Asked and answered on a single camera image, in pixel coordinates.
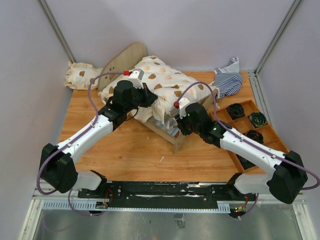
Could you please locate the wooden compartment tray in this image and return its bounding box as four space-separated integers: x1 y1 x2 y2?
217 100 289 175

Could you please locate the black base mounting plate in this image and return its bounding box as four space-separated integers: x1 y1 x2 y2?
77 181 256 207

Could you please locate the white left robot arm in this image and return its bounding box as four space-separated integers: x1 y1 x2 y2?
37 80 158 198

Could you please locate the left aluminium frame post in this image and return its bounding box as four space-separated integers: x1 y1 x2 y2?
37 0 76 63

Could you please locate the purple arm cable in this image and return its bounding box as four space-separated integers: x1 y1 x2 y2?
36 71 126 232
178 81 320 221

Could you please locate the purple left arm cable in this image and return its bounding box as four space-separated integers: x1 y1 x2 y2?
36 71 126 232

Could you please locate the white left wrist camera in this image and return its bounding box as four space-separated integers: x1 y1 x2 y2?
128 69 144 89

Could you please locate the small bear print pillow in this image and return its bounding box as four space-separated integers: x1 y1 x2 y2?
64 61 103 90

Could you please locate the wooden striped pet bed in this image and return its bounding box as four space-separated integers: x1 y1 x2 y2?
97 41 213 155

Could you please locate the black orange rolled fabric item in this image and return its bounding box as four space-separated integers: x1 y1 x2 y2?
246 129 264 144

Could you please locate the grey slotted cable duct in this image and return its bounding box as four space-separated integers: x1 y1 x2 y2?
42 200 231 214

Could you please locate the large bear print cushion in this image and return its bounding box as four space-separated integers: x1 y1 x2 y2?
98 55 211 124

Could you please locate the dark rolled fabric item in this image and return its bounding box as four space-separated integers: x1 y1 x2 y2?
237 155 256 170

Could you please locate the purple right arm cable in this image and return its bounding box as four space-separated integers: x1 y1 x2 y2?
178 81 320 221

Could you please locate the blue yellow rolled fabric item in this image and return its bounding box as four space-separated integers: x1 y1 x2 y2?
248 111 268 129

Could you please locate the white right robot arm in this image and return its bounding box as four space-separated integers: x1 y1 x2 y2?
173 101 308 204

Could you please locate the blue striped cloth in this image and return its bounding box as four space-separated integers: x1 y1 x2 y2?
211 57 243 99

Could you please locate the aluminium frame post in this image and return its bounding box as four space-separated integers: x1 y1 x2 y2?
253 0 305 76
37 0 76 63

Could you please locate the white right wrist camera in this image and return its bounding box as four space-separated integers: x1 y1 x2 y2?
178 97 190 109

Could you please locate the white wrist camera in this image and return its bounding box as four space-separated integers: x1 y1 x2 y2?
128 69 144 89
178 97 190 109

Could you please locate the right aluminium frame post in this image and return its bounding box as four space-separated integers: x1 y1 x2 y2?
253 0 305 76

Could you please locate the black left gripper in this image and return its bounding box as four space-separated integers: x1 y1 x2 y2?
124 82 158 113

